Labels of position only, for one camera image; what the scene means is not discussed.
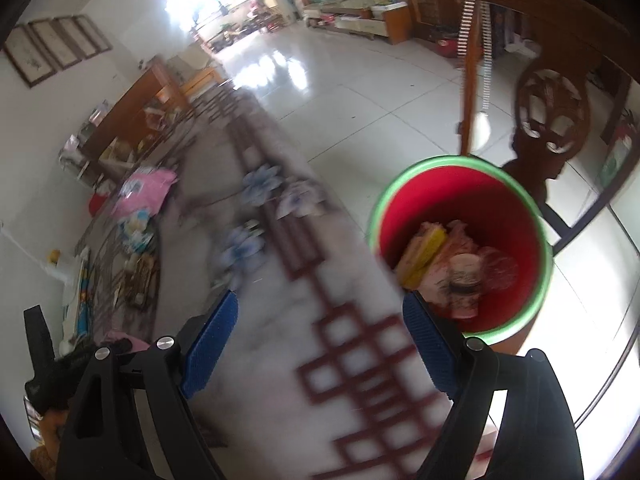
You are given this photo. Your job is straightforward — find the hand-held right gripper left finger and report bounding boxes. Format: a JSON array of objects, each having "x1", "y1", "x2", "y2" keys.
[{"x1": 55, "y1": 287, "x2": 241, "y2": 480}]

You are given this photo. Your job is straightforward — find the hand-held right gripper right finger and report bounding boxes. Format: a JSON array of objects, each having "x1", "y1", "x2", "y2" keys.
[{"x1": 400, "y1": 290, "x2": 586, "y2": 480}]

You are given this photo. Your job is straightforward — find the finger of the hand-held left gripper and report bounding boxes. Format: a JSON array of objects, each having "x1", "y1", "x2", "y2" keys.
[{"x1": 65, "y1": 339, "x2": 148, "y2": 361}]

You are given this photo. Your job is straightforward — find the red bin with green rim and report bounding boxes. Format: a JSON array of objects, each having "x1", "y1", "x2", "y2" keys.
[{"x1": 367, "y1": 155, "x2": 556, "y2": 346}]

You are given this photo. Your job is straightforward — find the brown packet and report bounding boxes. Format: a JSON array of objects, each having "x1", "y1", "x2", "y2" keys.
[{"x1": 122, "y1": 255, "x2": 158, "y2": 311}]

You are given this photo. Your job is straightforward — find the small pink wrapper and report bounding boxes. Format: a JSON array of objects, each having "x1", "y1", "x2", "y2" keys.
[{"x1": 417, "y1": 220, "x2": 483, "y2": 311}]

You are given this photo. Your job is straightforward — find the crumpled clear plastic bottle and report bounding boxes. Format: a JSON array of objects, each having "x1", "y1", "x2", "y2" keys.
[{"x1": 480, "y1": 247, "x2": 518, "y2": 291}]

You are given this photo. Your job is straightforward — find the white and blue snack bag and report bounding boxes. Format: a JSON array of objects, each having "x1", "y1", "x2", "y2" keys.
[{"x1": 120, "y1": 212, "x2": 153, "y2": 253}]

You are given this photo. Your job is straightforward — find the red stool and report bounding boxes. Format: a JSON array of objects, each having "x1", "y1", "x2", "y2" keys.
[{"x1": 89, "y1": 190, "x2": 118, "y2": 216}]

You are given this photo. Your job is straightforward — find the large pink snack bag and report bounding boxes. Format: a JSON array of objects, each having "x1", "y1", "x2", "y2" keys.
[{"x1": 112, "y1": 167, "x2": 178, "y2": 218}]

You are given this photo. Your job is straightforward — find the wooden cabinet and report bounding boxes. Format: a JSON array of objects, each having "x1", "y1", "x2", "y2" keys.
[{"x1": 82, "y1": 65, "x2": 188, "y2": 171}]

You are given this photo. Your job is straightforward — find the carved wooden chair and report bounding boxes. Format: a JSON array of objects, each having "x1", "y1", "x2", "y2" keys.
[{"x1": 457, "y1": 0, "x2": 640, "y2": 256}]

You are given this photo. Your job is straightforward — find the low television cabinet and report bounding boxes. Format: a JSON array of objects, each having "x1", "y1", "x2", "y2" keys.
[{"x1": 302, "y1": 0, "x2": 413, "y2": 43}]

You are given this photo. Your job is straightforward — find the white ribbed strip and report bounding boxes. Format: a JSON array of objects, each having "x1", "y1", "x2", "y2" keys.
[{"x1": 457, "y1": 0, "x2": 481, "y2": 56}]

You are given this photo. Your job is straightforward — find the framed wall picture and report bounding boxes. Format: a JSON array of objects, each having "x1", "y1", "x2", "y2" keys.
[
  {"x1": 75, "y1": 14, "x2": 113, "y2": 53},
  {"x1": 5, "y1": 25, "x2": 53, "y2": 88},
  {"x1": 52, "y1": 16, "x2": 98, "y2": 58},
  {"x1": 27, "y1": 20, "x2": 81, "y2": 68}
]

